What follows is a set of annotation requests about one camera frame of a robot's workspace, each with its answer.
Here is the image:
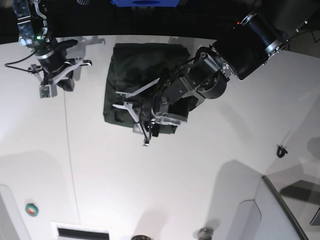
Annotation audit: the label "small black clip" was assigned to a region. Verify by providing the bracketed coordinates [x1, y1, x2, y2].
[276, 145, 288, 159]

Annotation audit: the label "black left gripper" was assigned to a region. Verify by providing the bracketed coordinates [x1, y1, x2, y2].
[112, 74, 190, 146]

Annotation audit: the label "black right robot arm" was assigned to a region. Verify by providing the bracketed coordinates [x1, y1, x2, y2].
[4, 0, 92, 99]

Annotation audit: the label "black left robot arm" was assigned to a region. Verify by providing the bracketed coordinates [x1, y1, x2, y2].
[111, 0, 320, 146]

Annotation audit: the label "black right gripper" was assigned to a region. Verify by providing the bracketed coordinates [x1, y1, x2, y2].
[28, 39, 92, 99]

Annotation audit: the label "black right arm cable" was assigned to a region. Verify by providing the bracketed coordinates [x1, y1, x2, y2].
[4, 52, 38, 73]

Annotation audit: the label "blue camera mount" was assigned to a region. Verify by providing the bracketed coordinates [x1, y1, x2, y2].
[111, 0, 180, 8]

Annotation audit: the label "green red tape roll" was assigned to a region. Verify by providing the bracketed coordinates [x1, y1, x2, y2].
[25, 203, 39, 217]

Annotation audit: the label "round metal knob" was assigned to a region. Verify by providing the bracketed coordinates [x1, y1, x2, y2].
[197, 227, 214, 240]

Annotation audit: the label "dark green t-shirt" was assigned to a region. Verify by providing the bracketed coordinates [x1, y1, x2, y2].
[103, 43, 190, 128]

